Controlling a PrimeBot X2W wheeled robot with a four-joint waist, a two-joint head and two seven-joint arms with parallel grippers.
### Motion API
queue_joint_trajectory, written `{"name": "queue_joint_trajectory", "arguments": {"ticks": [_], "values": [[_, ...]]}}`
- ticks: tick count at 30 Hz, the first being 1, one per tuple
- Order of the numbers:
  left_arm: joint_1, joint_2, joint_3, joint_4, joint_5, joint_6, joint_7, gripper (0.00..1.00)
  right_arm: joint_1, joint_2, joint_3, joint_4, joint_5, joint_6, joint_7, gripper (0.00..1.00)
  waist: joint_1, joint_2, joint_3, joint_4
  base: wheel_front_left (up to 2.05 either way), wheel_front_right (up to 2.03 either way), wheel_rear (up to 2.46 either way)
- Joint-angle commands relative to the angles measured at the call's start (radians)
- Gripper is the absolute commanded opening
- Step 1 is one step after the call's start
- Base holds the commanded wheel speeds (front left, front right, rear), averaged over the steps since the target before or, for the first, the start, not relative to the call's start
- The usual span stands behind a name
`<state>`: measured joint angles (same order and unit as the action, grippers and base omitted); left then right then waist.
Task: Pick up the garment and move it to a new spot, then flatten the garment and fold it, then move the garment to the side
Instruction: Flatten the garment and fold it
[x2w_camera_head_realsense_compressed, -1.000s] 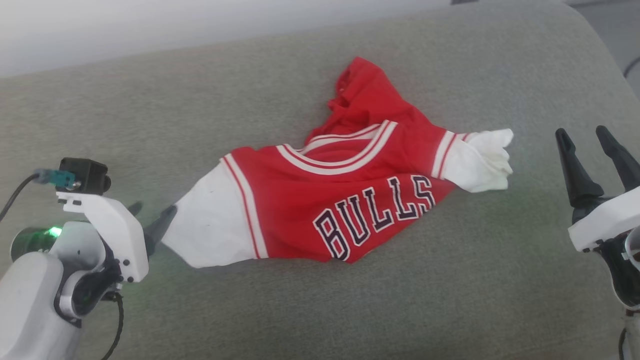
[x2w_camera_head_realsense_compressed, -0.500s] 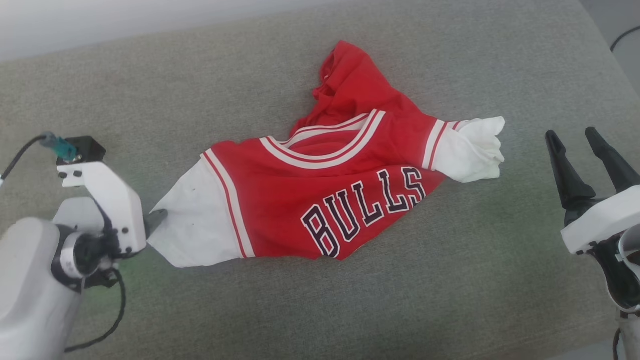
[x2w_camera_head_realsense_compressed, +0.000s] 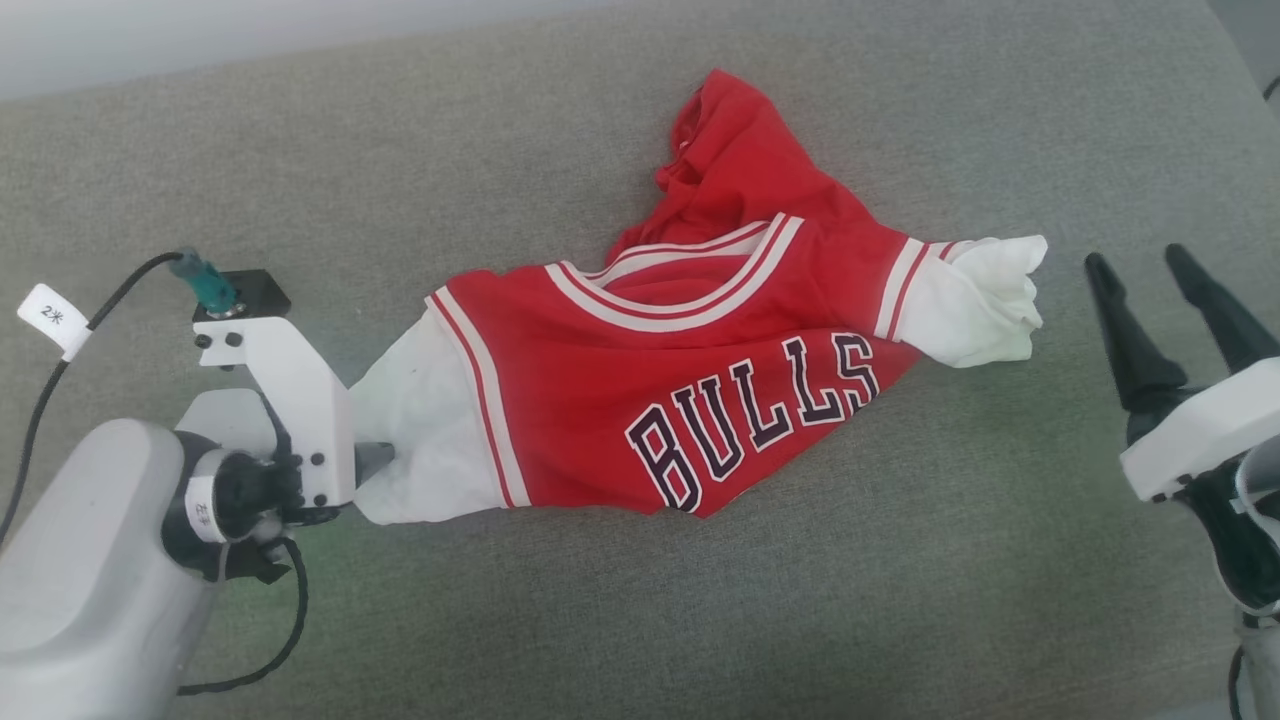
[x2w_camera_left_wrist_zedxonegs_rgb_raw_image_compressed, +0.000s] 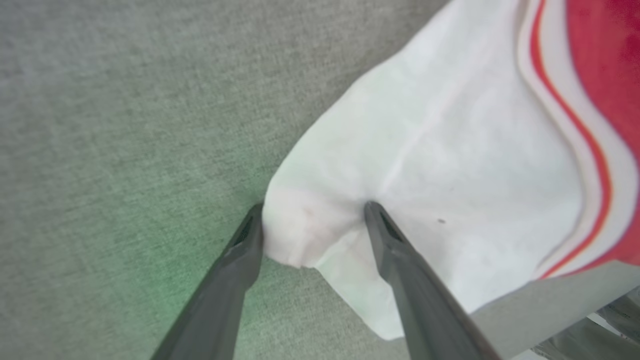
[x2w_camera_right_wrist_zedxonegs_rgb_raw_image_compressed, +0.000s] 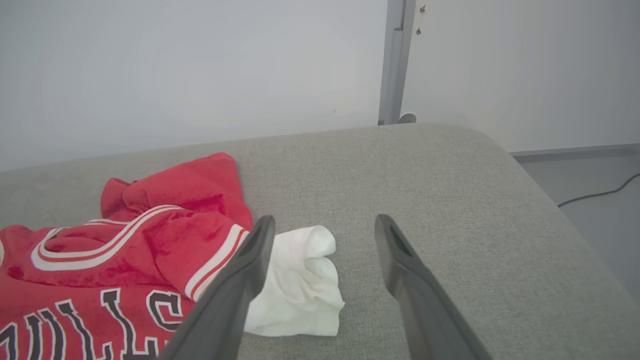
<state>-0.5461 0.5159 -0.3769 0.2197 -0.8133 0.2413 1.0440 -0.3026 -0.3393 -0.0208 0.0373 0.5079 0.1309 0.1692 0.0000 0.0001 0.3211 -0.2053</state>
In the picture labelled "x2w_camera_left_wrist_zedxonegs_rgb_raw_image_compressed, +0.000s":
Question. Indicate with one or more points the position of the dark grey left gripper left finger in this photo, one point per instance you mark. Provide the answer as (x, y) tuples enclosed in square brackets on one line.
[(225, 295)]

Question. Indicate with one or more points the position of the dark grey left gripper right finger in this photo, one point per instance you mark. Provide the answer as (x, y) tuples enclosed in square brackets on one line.
[(420, 295)]

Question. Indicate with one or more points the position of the red and white jersey shirt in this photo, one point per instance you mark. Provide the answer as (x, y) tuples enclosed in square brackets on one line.
[(450, 150)]

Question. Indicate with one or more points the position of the grey fabric sofa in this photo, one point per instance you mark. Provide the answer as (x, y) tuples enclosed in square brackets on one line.
[(125, 125)]

